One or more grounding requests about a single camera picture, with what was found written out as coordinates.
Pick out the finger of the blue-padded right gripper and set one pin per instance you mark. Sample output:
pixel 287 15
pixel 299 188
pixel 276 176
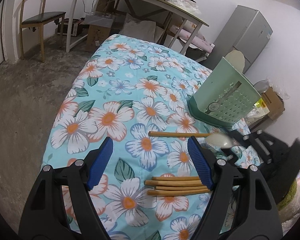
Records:
pixel 256 215

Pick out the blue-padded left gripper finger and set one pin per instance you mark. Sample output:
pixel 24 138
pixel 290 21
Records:
pixel 44 215

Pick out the wooden chopstick bundle bottom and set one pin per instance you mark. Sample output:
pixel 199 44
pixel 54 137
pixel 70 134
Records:
pixel 176 193

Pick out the white rice paddle spoon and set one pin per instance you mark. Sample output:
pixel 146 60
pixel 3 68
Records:
pixel 220 140

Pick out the single wooden chopstick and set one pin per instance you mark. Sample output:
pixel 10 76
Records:
pixel 177 135

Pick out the green fuzzy sleeve forearm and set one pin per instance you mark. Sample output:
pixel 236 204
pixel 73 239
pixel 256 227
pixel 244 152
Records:
pixel 288 197

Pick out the yellow green rice bag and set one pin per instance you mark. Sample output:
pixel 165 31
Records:
pixel 259 111

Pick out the green plastic utensil holder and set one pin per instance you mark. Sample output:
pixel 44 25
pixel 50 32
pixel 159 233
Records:
pixel 224 98

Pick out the floral blue tablecloth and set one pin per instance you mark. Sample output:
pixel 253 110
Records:
pixel 128 88

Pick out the grey refrigerator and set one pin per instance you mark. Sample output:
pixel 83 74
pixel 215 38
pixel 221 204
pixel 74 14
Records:
pixel 246 31

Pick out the cardboard box under desk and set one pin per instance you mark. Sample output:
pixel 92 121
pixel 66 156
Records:
pixel 96 36

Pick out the grey cushion under desk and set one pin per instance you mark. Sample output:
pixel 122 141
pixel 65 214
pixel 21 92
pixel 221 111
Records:
pixel 143 30

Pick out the wooden chair black seat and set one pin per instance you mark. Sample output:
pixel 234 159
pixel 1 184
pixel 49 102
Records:
pixel 38 22

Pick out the cardboard box by wall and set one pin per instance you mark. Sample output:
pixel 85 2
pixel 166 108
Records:
pixel 274 103

